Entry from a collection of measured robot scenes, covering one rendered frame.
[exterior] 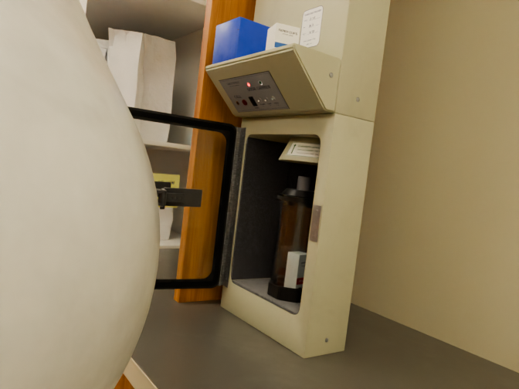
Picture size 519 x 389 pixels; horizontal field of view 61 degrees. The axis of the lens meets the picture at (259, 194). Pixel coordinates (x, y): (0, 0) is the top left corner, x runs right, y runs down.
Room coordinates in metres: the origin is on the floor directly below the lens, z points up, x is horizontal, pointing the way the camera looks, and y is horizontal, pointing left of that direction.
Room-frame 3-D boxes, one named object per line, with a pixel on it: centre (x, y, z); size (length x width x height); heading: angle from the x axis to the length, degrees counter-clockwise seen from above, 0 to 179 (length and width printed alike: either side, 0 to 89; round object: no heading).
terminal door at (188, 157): (1.01, 0.21, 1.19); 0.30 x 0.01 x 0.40; 118
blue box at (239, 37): (1.01, 0.07, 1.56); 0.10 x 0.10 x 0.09; 36
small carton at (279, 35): (0.89, -0.01, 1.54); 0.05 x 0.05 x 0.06; 19
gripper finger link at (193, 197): (0.75, 0.13, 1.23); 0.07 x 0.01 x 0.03; 124
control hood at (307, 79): (0.93, 0.02, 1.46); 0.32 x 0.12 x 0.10; 36
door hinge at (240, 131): (1.08, 0.06, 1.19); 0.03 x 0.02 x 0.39; 36
